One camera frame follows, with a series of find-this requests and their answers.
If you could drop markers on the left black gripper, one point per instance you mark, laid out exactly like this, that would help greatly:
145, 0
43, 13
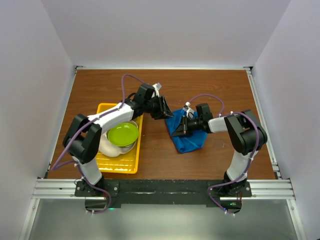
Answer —
163, 111

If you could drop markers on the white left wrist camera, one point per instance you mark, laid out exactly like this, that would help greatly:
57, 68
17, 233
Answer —
157, 86

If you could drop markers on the green plastic plate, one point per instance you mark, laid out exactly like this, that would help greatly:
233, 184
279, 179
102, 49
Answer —
123, 133

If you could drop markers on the blue cloth napkin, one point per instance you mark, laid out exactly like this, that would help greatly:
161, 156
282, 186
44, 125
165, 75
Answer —
185, 144

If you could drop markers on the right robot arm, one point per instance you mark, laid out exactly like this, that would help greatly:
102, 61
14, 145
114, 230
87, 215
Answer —
246, 134

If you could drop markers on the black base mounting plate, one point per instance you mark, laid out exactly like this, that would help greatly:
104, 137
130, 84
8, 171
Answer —
210, 193

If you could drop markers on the yellow plastic tray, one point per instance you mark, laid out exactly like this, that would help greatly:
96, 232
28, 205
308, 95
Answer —
124, 163

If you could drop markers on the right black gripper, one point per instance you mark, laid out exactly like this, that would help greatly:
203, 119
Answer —
182, 129

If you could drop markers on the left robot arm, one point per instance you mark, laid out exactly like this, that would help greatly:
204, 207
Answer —
82, 140

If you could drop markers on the grey metal bowl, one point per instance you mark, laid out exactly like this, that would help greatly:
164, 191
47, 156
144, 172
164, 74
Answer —
130, 144

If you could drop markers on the aluminium frame rail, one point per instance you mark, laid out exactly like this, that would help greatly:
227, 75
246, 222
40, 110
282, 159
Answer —
269, 215

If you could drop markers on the beige flower-shaped plate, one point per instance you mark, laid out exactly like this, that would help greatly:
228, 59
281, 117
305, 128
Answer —
110, 150

